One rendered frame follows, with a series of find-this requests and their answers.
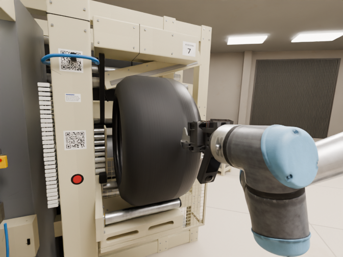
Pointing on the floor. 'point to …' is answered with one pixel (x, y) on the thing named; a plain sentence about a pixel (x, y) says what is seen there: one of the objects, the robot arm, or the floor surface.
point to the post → (88, 181)
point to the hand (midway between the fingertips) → (184, 143)
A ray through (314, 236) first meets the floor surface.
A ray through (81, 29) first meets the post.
